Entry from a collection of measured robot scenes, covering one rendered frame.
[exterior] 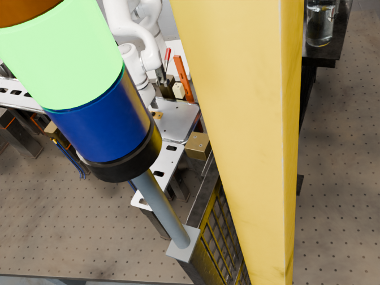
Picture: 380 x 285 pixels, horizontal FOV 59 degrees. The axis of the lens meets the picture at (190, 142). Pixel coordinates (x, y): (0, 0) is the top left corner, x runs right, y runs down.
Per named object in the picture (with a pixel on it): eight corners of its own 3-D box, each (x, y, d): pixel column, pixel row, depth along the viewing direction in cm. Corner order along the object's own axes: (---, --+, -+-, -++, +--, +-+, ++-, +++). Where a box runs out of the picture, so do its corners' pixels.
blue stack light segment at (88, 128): (60, 154, 29) (15, 104, 24) (100, 96, 32) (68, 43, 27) (127, 171, 26) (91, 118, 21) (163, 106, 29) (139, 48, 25)
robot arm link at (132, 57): (148, 67, 131) (125, 73, 132) (136, 38, 121) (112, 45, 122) (149, 81, 126) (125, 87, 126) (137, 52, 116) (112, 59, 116)
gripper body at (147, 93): (135, 71, 134) (145, 91, 143) (124, 89, 129) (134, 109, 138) (152, 73, 132) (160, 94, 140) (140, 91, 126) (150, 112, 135)
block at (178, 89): (190, 140, 171) (171, 87, 143) (193, 134, 173) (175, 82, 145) (197, 141, 170) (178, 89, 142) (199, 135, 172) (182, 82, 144)
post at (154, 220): (160, 237, 143) (137, 206, 121) (165, 227, 145) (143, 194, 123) (171, 241, 141) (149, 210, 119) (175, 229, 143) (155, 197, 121)
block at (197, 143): (202, 195, 151) (184, 147, 123) (208, 180, 155) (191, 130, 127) (219, 199, 147) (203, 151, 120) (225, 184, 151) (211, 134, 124)
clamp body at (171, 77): (176, 134, 177) (155, 84, 149) (183, 120, 181) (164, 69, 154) (187, 136, 174) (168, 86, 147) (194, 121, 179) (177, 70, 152)
